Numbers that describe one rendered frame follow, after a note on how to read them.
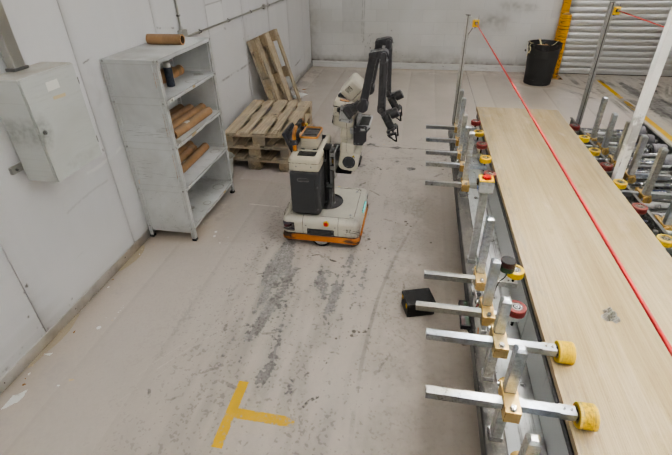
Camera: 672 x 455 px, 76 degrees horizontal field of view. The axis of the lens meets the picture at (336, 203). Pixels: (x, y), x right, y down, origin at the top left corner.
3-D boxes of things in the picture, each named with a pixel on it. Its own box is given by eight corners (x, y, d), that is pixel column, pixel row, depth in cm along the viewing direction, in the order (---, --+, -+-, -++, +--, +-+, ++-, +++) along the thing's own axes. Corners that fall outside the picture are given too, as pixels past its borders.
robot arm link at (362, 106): (370, 44, 289) (368, 47, 281) (390, 48, 288) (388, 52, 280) (357, 106, 314) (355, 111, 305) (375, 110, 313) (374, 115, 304)
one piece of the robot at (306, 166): (291, 225, 367) (283, 134, 324) (306, 194, 413) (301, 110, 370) (329, 229, 361) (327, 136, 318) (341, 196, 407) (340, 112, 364)
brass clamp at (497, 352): (491, 357, 157) (493, 347, 154) (486, 329, 168) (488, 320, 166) (508, 359, 156) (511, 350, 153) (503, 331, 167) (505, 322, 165)
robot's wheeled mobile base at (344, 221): (282, 240, 371) (280, 216, 358) (301, 203, 425) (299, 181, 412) (359, 248, 360) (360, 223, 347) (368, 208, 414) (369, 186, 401)
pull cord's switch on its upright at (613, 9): (575, 136, 388) (614, 2, 331) (570, 130, 400) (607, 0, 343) (585, 137, 386) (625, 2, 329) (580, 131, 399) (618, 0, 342)
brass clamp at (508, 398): (500, 421, 136) (503, 411, 133) (495, 384, 147) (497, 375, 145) (521, 424, 135) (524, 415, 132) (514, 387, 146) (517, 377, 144)
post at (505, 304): (481, 387, 177) (502, 301, 152) (480, 380, 180) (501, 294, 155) (489, 388, 176) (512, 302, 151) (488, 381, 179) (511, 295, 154)
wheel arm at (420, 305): (415, 311, 190) (416, 304, 188) (415, 306, 193) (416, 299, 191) (518, 324, 183) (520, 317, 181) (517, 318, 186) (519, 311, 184)
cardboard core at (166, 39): (144, 34, 344) (179, 35, 339) (149, 32, 351) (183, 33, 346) (146, 45, 348) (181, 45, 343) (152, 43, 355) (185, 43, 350)
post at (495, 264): (474, 342, 199) (492, 261, 174) (474, 336, 201) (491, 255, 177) (482, 343, 198) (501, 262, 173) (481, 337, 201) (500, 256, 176)
